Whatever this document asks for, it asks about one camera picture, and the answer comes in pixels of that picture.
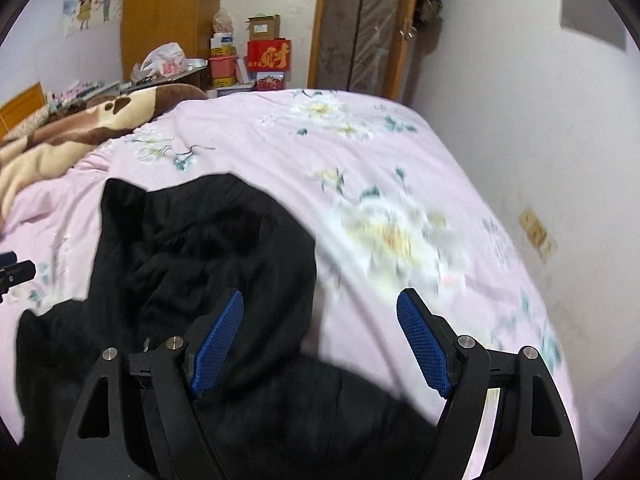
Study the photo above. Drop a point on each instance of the large red gift box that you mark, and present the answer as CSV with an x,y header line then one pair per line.
x,y
270,57

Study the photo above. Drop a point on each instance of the pink floral bedsheet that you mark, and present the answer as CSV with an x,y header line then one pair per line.
x,y
350,160

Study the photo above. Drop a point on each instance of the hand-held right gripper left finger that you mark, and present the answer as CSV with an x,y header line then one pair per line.
x,y
220,340

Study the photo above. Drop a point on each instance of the wooden headboard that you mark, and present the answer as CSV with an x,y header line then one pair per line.
x,y
20,107

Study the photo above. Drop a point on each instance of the patterned pillow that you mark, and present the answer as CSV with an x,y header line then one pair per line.
x,y
80,91

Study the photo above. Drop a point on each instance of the clear plastic bag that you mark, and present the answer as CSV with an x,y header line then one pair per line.
x,y
222,22

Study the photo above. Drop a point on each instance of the white plastic bag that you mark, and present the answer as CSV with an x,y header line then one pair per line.
x,y
165,60

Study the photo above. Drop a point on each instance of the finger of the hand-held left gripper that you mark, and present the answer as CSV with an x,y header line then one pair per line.
x,y
20,272

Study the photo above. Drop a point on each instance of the yellow printed box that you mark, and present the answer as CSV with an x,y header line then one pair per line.
x,y
222,51

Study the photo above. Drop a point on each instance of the wooden wardrobe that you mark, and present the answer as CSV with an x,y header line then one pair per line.
x,y
165,10

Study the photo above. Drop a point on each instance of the pink round container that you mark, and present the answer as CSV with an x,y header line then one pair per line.
x,y
222,67

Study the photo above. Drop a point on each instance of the small red box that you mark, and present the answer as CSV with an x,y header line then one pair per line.
x,y
270,81

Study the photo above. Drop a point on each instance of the brown and cream blanket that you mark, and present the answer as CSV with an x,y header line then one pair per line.
x,y
30,160

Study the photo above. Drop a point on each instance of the beige wall socket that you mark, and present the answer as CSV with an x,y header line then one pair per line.
x,y
537,232

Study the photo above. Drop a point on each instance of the cardboard box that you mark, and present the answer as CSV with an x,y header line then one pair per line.
x,y
264,27

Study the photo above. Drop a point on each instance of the wooden framed grey door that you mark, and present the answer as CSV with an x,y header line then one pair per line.
x,y
360,25

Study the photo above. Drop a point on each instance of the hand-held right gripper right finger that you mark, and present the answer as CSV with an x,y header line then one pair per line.
x,y
422,345

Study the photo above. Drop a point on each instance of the black puffer jacket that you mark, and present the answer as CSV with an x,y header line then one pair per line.
x,y
200,240

